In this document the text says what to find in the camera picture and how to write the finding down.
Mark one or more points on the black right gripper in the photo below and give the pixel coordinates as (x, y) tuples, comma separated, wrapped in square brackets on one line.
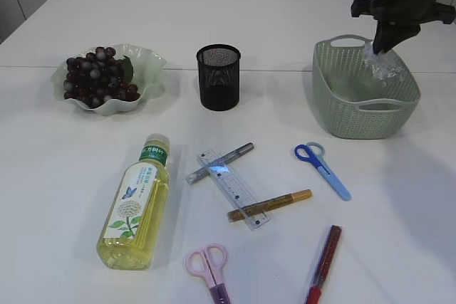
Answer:
[(404, 12)]

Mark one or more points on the clear plastic sheet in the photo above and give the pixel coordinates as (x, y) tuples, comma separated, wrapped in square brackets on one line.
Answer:
[(385, 67)]

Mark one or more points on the blue safety scissors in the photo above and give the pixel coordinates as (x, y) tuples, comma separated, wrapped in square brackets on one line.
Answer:
[(313, 153)]

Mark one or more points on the dark purple grape bunch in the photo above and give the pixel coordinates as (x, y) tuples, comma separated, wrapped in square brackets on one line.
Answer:
[(99, 77)]

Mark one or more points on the yellow tea bottle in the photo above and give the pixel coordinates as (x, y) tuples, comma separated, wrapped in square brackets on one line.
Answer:
[(129, 235)]

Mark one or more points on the green plastic woven basket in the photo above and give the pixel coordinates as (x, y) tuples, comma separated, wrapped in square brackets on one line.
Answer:
[(351, 103)]

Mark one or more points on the black mesh pen holder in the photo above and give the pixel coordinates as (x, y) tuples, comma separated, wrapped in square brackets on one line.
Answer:
[(218, 73)]

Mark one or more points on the clear plastic ruler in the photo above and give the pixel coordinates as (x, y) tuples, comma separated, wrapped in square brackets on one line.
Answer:
[(233, 187)]

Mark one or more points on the gold glitter marker pen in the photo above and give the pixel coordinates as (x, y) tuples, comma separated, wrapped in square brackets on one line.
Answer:
[(269, 205)]

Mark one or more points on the green wavy glass plate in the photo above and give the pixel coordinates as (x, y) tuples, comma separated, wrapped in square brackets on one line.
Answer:
[(149, 76)]

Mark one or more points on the silver glitter marker pen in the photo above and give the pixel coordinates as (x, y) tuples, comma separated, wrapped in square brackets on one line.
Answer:
[(228, 156)]

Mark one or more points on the red glitter marker pen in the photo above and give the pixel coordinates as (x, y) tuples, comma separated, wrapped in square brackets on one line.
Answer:
[(324, 264)]

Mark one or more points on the pink safety scissors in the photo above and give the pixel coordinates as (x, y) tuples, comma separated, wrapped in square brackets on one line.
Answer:
[(201, 263)]

